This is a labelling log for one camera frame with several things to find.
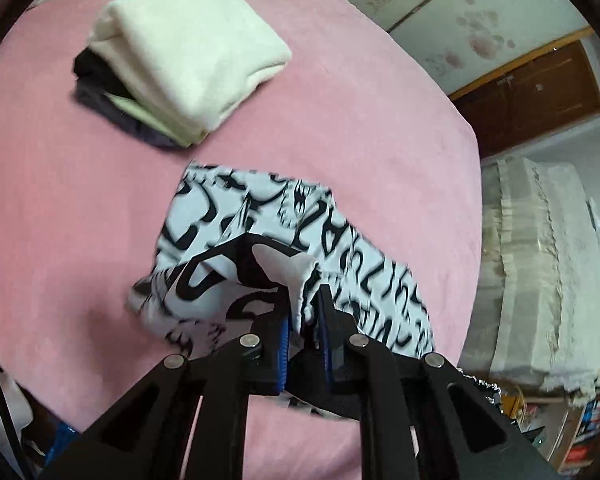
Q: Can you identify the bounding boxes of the cream folded garment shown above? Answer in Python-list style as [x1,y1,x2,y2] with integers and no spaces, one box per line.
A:
[87,0,293,147]

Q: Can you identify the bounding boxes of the floral wardrobe doors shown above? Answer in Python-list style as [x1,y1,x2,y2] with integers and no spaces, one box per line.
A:
[300,0,596,96]

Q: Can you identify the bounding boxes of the grey folded garment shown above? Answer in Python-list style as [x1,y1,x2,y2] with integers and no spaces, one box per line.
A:
[72,85,181,150]

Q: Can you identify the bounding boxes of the white lace covered furniture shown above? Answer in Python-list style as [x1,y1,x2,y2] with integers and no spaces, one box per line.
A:
[480,157,600,396]

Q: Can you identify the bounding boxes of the bookshelf with books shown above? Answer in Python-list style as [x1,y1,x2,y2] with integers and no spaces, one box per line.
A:
[500,270,600,476]

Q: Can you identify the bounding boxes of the brown wooden door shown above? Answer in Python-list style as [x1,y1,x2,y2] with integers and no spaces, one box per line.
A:
[447,35,600,158]

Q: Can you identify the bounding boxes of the black folded garment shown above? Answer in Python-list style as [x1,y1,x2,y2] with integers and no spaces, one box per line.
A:
[72,49,131,98]

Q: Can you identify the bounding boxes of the black and white printed garment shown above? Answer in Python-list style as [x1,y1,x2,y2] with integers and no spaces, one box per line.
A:
[126,160,503,421]

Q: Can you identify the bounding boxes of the white cloth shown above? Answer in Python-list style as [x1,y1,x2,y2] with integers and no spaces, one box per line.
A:
[0,370,33,461]

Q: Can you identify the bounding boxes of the pink bed sheet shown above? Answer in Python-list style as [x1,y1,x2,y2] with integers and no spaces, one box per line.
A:
[0,0,483,480]

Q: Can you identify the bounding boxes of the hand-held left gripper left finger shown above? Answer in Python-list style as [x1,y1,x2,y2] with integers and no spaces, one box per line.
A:
[40,302,292,480]

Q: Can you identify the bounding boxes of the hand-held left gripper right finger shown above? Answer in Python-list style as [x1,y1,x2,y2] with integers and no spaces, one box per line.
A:
[315,284,558,480]

